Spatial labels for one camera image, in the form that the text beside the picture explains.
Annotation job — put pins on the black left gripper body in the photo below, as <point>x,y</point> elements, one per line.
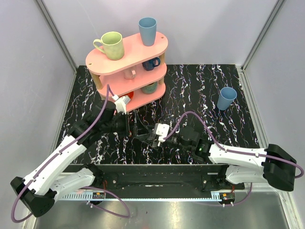
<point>127,124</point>

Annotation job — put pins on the blue tumbler on shelf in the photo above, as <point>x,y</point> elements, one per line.
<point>147,28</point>

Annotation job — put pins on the pink mug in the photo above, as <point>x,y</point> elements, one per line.
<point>129,74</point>

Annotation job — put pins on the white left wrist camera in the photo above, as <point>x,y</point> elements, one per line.
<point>121,103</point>

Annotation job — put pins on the dark blue mug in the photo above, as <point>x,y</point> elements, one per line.
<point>151,64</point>

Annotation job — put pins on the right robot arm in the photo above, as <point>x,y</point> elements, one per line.
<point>272,165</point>

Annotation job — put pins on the orange bowl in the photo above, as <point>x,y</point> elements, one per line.
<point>130,95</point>

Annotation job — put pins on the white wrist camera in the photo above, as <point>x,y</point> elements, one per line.
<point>161,130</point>
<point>121,103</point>

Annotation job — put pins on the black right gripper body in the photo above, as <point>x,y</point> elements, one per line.
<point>173,141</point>

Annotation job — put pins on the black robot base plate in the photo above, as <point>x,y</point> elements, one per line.
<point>200,177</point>

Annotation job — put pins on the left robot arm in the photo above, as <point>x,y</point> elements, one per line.
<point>42,188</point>

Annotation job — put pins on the blue tumbler on table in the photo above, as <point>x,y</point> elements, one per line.
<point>226,97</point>

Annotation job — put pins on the teal speckled cup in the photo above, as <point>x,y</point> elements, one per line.
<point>149,89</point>

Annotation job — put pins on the pink three-tier shelf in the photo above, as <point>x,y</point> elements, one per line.
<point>141,71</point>

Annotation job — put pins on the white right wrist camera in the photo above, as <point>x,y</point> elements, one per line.
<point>161,130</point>

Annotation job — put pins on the green mug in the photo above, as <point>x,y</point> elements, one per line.
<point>110,44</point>

